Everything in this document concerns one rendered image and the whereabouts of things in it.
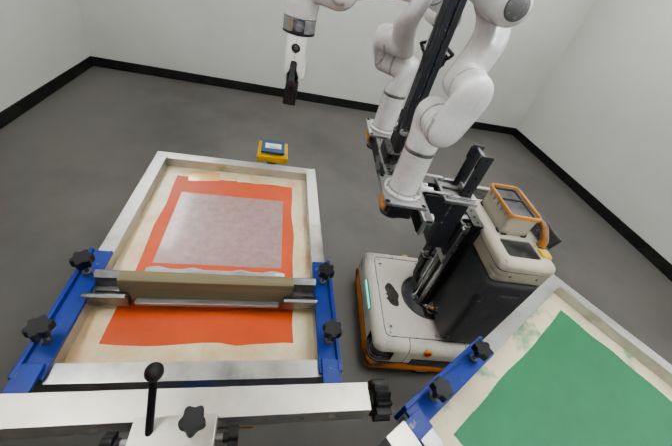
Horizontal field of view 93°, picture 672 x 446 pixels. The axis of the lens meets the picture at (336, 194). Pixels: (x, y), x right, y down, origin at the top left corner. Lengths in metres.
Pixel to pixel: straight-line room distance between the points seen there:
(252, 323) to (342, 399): 0.28
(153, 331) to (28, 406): 0.23
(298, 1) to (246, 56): 3.57
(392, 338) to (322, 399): 1.06
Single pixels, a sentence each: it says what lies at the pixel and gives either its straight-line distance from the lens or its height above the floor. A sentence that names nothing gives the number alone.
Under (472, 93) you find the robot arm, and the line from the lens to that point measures 0.83.
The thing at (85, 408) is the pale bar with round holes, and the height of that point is 1.04.
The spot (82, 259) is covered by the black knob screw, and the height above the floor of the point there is 1.06.
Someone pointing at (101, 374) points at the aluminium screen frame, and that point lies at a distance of 0.83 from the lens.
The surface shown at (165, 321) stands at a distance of 0.89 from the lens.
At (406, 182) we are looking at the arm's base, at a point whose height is 1.20.
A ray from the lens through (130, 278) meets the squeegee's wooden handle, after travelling 0.84.
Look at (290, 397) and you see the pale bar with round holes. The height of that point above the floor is 1.04.
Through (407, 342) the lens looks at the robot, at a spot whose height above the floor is 0.28.
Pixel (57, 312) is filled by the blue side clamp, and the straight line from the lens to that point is 0.91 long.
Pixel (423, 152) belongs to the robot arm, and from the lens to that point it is 0.95.
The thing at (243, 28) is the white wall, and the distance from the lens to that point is 4.28.
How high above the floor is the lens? 1.71
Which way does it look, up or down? 37 degrees down
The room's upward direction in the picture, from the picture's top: 16 degrees clockwise
